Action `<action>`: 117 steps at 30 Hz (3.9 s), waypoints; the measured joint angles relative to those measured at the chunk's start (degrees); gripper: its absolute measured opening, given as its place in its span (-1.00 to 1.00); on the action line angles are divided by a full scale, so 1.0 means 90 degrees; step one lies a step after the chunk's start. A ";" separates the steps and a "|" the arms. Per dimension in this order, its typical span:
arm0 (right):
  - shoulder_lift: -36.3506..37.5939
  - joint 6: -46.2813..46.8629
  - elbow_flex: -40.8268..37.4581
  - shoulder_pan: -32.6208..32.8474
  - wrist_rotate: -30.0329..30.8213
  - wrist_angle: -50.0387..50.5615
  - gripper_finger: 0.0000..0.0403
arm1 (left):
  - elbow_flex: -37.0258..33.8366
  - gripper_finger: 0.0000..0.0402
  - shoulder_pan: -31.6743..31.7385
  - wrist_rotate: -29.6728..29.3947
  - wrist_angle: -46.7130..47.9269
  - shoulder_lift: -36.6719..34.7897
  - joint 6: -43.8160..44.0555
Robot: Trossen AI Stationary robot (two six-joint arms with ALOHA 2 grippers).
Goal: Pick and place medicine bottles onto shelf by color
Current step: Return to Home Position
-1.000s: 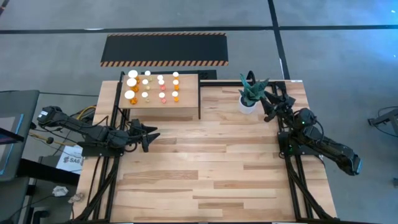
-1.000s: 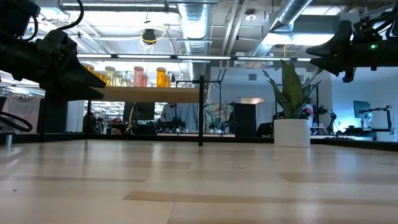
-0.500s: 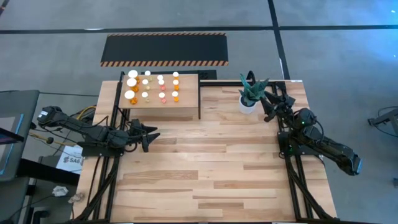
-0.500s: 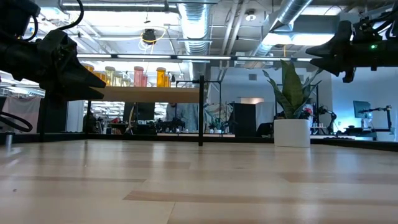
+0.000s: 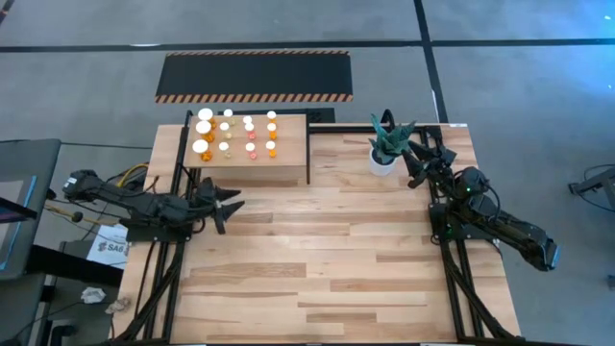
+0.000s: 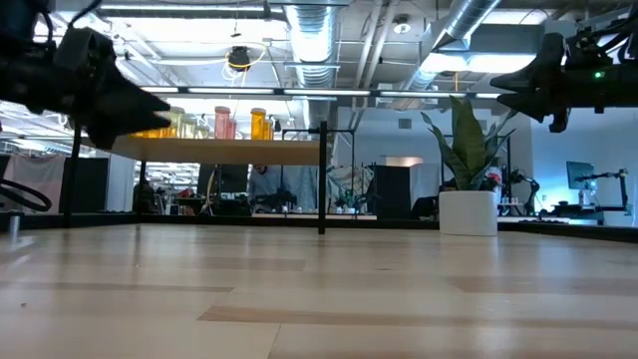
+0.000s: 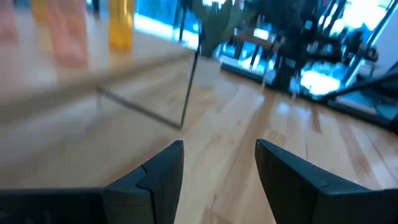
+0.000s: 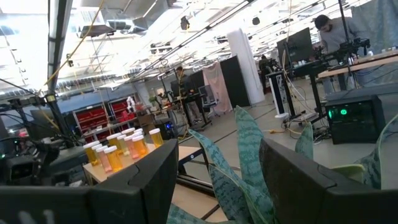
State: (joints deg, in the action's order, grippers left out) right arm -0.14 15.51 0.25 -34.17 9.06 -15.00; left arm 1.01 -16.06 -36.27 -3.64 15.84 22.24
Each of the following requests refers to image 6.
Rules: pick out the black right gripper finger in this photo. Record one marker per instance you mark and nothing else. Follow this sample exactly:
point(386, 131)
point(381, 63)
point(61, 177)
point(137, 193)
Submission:
point(536, 105)
point(538, 70)

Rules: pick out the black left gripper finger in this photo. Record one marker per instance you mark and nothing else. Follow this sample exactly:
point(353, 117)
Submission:
point(134, 97)
point(122, 127)

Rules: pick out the small pink pill bottle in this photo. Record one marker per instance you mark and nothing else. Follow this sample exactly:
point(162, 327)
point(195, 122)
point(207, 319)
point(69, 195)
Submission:
point(232, 130)
point(222, 124)

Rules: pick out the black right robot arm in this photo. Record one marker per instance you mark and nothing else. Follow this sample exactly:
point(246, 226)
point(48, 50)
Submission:
point(625, 25)

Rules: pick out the black background robot arm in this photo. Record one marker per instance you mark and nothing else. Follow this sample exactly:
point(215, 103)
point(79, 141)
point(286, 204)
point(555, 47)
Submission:
point(528, 187)

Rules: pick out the black partition panel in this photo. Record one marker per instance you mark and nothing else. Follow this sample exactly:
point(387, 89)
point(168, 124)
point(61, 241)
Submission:
point(92, 184)

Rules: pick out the person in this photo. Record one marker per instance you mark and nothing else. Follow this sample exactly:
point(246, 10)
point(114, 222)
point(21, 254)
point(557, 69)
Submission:
point(144, 197)
point(187, 193)
point(299, 182)

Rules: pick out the green snake plant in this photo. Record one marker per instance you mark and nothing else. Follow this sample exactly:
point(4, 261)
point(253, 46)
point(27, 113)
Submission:
point(468, 149)

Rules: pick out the black monitor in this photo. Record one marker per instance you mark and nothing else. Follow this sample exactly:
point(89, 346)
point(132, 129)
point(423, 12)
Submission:
point(234, 177)
point(579, 174)

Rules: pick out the grey hanging cloth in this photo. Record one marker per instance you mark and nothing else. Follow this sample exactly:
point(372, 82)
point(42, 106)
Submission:
point(37, 174)

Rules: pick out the white ceiling sensor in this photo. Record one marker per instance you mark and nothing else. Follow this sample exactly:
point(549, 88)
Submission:
point(401, 27)

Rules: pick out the black chair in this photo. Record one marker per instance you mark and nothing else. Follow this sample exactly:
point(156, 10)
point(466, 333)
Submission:
point(426, 205)

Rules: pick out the black LED light bar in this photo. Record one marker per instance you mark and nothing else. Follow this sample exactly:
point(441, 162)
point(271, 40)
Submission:
point(299, 91)

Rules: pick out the black cabinet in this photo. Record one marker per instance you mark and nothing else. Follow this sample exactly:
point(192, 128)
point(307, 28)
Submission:
point(391, 192)

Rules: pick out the small potted plant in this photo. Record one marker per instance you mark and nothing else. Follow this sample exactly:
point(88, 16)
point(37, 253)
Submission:
point(349, 202)

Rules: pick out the silver spiral air duct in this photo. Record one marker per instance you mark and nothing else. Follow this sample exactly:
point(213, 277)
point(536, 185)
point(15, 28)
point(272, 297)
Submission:
point(314, 50)
point(463, 20)

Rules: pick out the black metal shelf frame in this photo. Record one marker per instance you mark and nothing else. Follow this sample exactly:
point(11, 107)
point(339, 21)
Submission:
point(322, 189)

